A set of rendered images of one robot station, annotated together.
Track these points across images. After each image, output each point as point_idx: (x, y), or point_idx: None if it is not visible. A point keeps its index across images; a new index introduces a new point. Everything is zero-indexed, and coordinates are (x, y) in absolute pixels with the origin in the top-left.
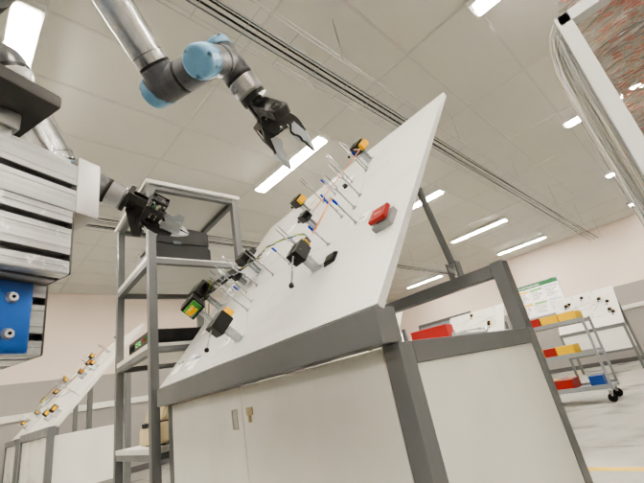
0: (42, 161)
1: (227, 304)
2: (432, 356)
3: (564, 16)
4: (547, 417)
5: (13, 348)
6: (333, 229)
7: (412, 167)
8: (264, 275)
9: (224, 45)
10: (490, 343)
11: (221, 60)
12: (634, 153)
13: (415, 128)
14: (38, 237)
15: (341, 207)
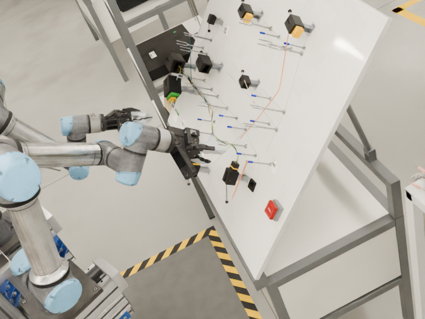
0: (105, 292)
1: (200, 73)
2: (289, 280)
3: (409, 195)
4: (383, 259)
5: (128, 318)
6: (262, 133)
7: (308, 161)
8: (222, 87)
9: (135, 149)
10: (343, 251)
11: (140, 174)
12: (413, 275)
13: (342, 64)
14: (119, 307)
15: (256, 162)
